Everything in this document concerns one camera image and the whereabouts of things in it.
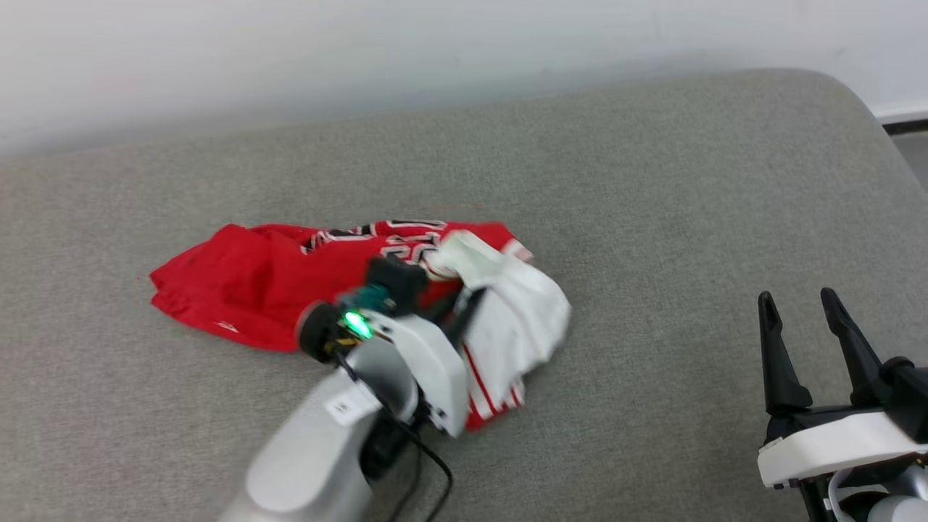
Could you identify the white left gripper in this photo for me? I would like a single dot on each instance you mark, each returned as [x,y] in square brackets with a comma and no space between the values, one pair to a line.
[435,370]

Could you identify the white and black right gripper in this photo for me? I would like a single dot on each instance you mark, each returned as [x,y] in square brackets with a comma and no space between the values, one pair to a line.
[834,442]

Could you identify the red and white jersey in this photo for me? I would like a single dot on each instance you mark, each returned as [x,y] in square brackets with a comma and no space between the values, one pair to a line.
[246,283]

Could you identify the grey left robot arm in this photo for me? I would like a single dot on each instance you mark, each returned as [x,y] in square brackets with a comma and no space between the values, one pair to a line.
[312,457]

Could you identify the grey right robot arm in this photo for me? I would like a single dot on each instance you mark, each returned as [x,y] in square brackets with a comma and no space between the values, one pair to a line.
[884,500]

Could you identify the white wall baseboard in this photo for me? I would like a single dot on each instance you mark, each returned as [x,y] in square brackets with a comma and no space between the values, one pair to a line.
[902,114]

